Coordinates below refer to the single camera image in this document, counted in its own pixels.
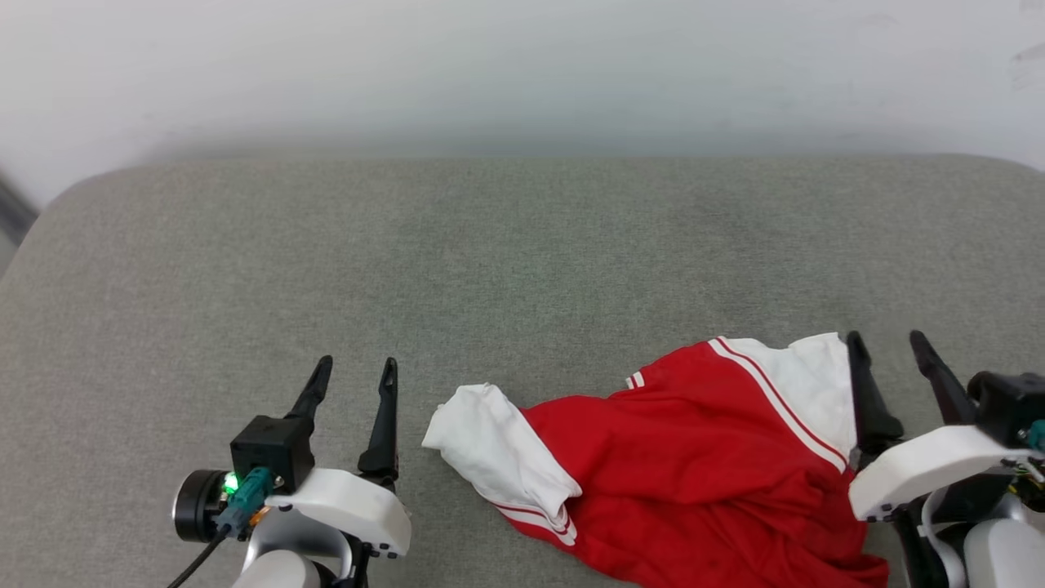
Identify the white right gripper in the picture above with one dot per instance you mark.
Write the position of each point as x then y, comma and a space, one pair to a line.
922, 469

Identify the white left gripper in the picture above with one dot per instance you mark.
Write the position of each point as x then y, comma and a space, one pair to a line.
355, 506

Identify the red and white shirt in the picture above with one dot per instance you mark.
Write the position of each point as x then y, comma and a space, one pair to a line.
694, 457

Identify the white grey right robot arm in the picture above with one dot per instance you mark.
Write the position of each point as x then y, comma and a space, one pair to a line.
1000, 555

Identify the grey fabric sofa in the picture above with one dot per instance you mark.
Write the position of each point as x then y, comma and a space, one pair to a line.
522, 269

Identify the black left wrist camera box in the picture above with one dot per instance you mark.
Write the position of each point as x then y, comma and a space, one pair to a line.
273, 449

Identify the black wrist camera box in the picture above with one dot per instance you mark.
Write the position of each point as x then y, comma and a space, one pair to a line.
1008, 404
273, 449

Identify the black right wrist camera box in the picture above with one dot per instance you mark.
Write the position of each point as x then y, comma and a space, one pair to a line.
1008, 404

